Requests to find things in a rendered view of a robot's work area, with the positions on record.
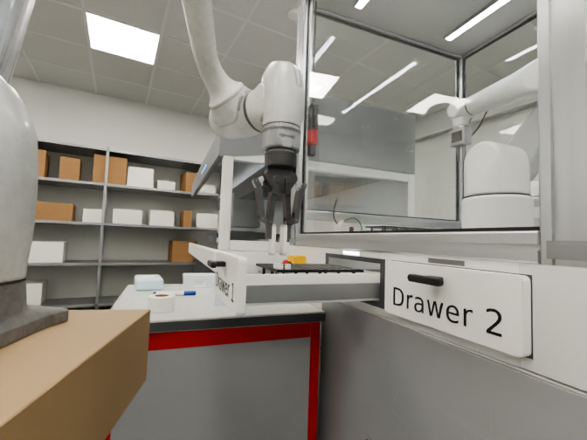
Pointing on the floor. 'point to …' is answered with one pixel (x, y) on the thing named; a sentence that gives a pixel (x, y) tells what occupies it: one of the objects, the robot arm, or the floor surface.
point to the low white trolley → (224, 371)
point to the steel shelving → (106, 211)
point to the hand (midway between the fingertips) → (277, 240)
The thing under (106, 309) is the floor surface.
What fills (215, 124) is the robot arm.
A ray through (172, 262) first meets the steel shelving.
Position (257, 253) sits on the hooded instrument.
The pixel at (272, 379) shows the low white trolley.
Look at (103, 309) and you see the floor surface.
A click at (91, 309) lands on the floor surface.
